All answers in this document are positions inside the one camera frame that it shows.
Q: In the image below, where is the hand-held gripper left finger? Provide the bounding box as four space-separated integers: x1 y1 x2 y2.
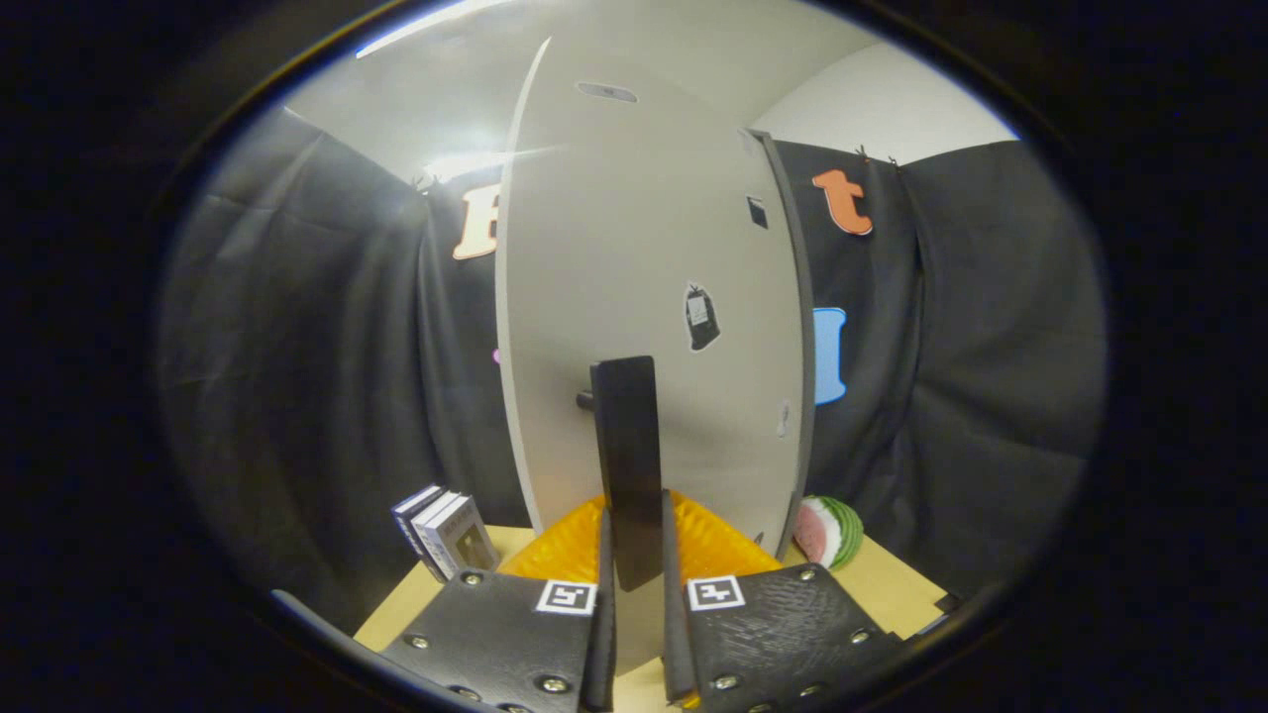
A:
381 495 617 713

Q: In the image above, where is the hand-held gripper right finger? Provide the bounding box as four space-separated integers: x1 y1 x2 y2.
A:
662 490 907 713

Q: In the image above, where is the black door handle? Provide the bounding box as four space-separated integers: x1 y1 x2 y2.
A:
577 356 665 593

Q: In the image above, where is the grey shoe cabinet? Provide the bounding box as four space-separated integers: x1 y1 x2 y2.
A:
748 129 818 560

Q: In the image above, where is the white shoe cabinet door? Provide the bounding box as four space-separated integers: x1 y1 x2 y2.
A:
493 38 805 674

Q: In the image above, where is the white grey cover book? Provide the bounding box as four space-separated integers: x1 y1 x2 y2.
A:
411 492 501 581

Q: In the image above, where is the watermelon slice toy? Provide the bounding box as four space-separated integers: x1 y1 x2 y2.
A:
792 495 865 572

